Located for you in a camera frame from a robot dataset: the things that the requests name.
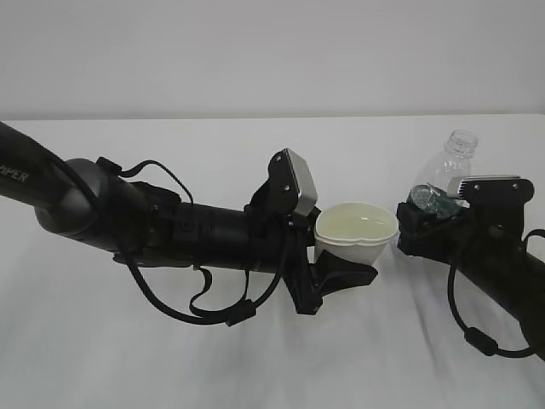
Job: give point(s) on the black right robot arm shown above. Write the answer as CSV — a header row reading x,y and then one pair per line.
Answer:
x,y
519,294

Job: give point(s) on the clear water bottle green label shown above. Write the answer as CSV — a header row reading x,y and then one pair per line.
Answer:
x,y
429,191

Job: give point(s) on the white paper cup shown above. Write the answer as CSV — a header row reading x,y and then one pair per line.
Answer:
x,y
355,231

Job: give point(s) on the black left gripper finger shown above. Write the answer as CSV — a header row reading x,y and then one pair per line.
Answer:
x,y
331,274

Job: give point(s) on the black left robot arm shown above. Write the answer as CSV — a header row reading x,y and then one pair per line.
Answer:
x,y
100,204

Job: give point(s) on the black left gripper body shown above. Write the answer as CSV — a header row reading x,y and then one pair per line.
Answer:
x,y
278,243

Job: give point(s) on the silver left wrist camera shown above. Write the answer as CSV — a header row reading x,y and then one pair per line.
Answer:
x,y
289,188

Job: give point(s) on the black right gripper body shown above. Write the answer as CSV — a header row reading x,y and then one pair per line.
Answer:
x,y
481,238

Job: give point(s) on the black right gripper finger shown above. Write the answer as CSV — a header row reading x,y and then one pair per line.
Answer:
x,y
415,224

